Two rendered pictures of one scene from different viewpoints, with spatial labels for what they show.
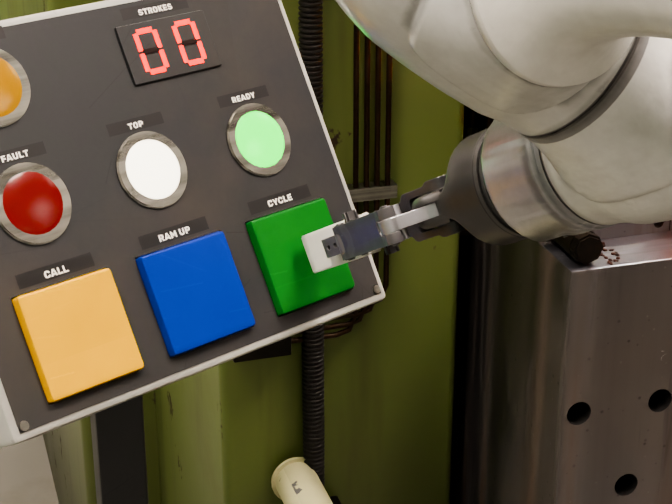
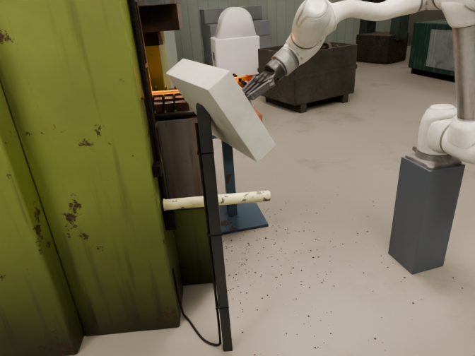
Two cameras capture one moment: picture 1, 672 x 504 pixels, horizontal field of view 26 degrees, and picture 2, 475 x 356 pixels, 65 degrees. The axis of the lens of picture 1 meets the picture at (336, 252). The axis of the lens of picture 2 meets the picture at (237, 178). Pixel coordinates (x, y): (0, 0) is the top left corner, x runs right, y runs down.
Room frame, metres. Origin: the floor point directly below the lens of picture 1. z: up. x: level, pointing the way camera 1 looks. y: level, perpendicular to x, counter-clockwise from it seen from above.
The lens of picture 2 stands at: (0.67, 1.27, 1.37)
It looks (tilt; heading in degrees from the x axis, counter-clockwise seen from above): 26 degrees down; 285
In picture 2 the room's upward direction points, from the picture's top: 4 degrees counter-clockwise
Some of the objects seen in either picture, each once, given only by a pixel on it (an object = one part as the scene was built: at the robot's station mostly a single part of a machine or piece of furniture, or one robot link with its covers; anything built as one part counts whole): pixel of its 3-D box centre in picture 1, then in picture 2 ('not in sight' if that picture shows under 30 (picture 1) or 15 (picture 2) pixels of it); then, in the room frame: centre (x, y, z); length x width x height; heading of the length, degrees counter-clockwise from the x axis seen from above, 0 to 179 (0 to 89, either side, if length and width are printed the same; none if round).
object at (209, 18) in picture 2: not in sight; (235, 39); (2.61, -6.60, 0.61); 1.23 x 0.82 x 1.22; 30
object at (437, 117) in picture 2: not in sight; (440, 128); (0.17, -0.56, 0.77); 0.18 x 0.16 x 0.22; 119
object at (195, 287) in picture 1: (194, 293); not in sight; (0.96, 0.10, 1.01); 0.07 x 0.05 x 0.07; 132
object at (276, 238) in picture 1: (298, 256); not in sight; (1.03, 0.03, 1.01); 0.07 x 0.05 x 0.07; 132
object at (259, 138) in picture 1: (259, 139); not in sight; (1.06, 0.06, 1.09); 0.05 x 0.03 x 0.04; 107
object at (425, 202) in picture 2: not in sight; (423, 212); (0.18, -0.57, 0.30); 0.20 x 0.20 x 0.60; 30
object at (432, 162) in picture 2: not in sight; (430, 153); (0.19, -0.58, 0.63); 0.22 x 0.18 x 0.06; 120
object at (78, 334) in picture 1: (77, 334); not in sight; (0.89, 0.18, 1.01); 0.07 x 0.05 x 0.07; 132
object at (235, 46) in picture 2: not in sight; (234, 51); (2.16, -4.63, 0.63); 0.73 x 0.58 x 1.26; 29
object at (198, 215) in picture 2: not in sight; (166, 231); (1.52, -0.31, 0.23); 0.56 x 0.38 x 0.47; 17
